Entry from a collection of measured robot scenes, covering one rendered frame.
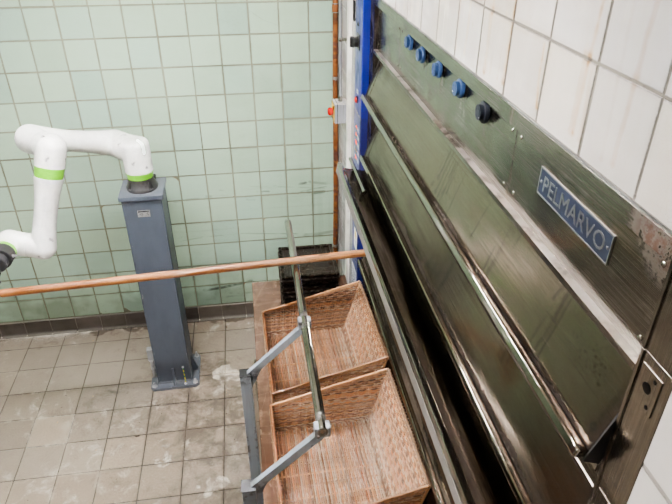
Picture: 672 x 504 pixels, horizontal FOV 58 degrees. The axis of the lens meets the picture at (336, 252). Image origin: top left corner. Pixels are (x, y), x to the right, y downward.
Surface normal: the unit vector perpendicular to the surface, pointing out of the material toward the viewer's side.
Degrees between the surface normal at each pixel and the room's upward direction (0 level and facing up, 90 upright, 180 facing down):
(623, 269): 90
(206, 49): 90
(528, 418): 70
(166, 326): 90
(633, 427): 90
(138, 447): 0
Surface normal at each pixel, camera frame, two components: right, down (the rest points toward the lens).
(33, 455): 0.00, -0.85
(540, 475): -0.93, -0.22
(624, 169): -0.99, 0.07
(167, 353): 0.16, 0.52
